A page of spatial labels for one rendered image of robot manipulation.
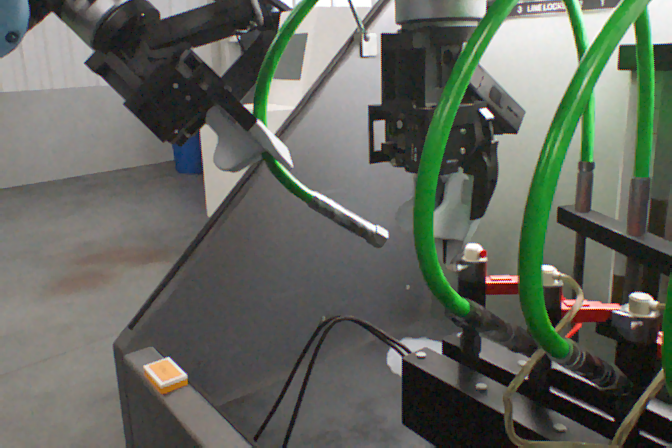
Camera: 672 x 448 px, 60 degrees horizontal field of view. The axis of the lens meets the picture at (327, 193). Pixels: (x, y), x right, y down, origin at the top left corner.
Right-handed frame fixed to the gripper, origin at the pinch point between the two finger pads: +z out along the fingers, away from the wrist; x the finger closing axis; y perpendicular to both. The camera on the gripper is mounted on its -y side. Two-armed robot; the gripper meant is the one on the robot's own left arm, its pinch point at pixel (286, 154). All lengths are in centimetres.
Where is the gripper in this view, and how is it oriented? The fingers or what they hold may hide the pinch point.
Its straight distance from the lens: 57.5
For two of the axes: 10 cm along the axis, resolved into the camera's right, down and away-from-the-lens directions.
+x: 0.2, 0.1, -10.0
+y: -7.0, 7.2, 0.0
